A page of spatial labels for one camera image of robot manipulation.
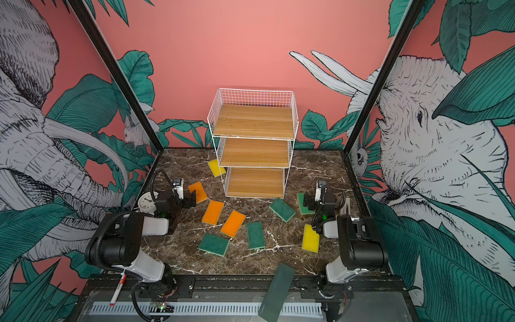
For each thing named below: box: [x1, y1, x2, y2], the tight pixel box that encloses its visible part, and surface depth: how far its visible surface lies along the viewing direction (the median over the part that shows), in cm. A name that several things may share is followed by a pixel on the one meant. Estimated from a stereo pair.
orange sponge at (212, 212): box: [201, 199, 224, 225], surface depth 95 cm
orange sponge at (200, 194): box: [187, 181, 208, 204], surface depth 102 cm
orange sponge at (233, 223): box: [220, 209, 247, 239], surface depth 92 cm
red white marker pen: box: [109, 273, 128, 307], surface depth 74 cm
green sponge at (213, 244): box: [198, 232, 231, 257], surface depth 85 cm
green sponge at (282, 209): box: [268, 197, 296, 223], surface depth 96 cm
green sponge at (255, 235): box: [246, 221, 266, 251], surface depth 88 cm
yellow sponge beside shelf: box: [207, 158, 226, 178], surface depth 115 cm
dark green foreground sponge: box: [258, 262, 296, 322], surface depth 74 cm
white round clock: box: [137, 191, 159, 214], surface depth 94 cm
